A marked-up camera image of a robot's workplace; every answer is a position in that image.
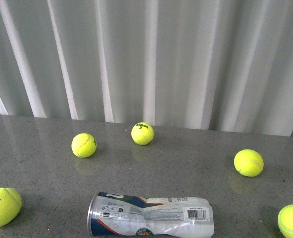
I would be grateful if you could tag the white blue tennis ball can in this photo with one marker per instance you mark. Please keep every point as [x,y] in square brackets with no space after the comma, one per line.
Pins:
[123,215]

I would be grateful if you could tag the tennis ball Wilson 3 print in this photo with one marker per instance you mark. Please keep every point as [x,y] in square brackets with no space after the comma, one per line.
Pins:
[142,133]

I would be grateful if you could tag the tennis ball with seam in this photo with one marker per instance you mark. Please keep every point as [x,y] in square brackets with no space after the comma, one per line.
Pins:
[83,145]

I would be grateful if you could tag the plain tennis ball right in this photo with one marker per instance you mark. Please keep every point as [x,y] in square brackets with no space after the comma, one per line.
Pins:
[248,162]

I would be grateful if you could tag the tennis ball far left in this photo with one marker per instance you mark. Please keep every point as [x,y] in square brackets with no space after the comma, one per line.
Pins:
[10,205]

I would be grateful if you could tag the tennis ball Roland Garros print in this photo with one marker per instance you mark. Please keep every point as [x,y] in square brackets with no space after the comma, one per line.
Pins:
[285,221]

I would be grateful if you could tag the white pleated curtain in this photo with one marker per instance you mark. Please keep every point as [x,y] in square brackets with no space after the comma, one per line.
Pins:
[224,65]

